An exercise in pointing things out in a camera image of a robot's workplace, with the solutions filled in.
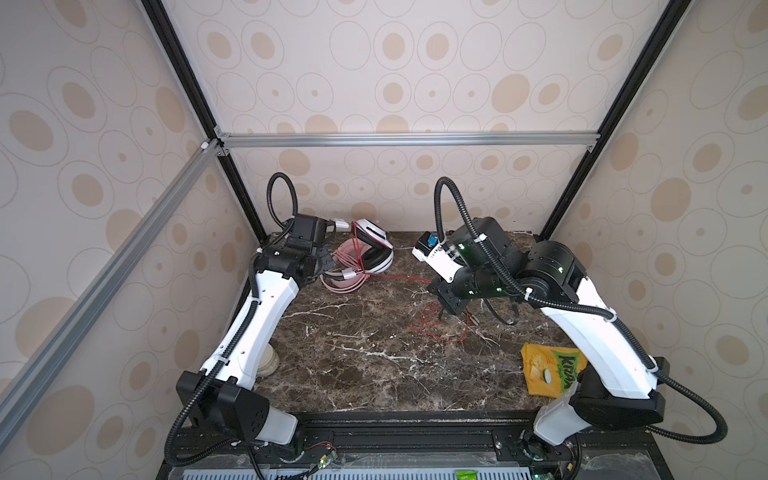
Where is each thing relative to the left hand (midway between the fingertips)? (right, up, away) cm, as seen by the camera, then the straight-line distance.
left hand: (327, 254), depth 76 cm
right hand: (+25, -7, -16) cm, 30 cm away
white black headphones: (+12, +1, +6) cm, 14 cm away
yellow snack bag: (+62, -33, +7) cm, 70 cm away
